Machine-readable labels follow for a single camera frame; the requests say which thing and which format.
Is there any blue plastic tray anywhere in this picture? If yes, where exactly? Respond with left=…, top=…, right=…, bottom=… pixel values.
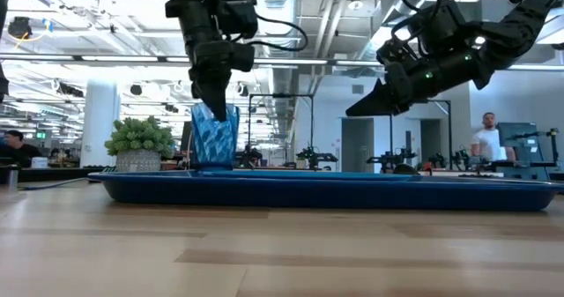
left=86, top=168, right=564, bottom=213

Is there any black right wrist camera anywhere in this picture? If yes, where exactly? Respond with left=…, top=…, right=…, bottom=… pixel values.
left=412, top=0, right=469, bottom=54

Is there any black background rig frame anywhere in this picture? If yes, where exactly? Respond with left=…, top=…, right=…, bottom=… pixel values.
left=390, top=98, right=454, bottom=170
left=248, top=93, right=315, bottom=166

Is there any dark rounded object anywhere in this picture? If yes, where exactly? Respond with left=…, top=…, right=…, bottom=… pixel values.
left=392, top=163, right=420, bottom=176

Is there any computer monitor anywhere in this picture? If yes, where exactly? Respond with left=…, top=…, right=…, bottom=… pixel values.
left=496, top=121, right=539, bottom=163

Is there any person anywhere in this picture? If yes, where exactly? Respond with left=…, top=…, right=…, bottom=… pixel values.
left=0, top=130, right=44, bottom=169
left=469, top=112, right=516, bottom=163

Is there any blue patterned cup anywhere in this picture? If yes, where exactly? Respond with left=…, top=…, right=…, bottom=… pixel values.
left=190, top=102, right=241, bottom=172

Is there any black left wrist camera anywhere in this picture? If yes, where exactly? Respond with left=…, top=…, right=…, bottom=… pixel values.
left=218, top=0, right=260, bottom=41

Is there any blue cable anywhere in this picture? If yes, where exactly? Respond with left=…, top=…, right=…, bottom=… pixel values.
left=17, top=176, right=92, bottom=192

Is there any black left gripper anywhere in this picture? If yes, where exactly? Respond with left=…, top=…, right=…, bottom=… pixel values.
left=189, top=40, right=256, bottom=122

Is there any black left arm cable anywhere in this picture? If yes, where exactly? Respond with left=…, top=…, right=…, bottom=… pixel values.
left=246, top=13, right=309, bottom=54

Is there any green succulent in grey pot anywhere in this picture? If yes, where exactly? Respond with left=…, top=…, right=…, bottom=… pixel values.
left=104, top=115, right=176, bottom=173

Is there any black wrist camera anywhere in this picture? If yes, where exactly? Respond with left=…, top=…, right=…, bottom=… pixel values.
left=412, top=0, right=469, bottom=54
left=218, top=0, right=260, bottom=41

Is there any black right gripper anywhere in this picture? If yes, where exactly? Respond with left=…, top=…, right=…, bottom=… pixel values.
left=345, top=39, right=481, bottom=117

